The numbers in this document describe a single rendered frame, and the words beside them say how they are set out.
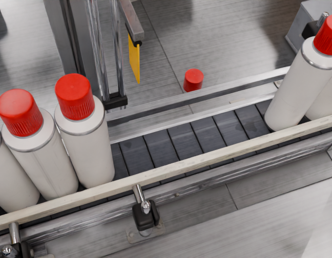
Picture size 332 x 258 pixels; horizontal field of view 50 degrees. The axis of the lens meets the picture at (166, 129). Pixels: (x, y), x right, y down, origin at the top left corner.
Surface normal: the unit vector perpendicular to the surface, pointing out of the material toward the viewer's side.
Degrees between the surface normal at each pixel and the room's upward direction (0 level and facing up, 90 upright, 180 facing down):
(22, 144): 42
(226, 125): 0
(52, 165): 90
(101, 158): 90
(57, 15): 90
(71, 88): 3
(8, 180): 90
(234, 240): 0
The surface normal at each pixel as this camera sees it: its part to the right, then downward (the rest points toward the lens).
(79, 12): 0.33, 0.82
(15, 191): 0.72, 0.62
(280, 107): -0.78, 0.51
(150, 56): 0.06, -0.51
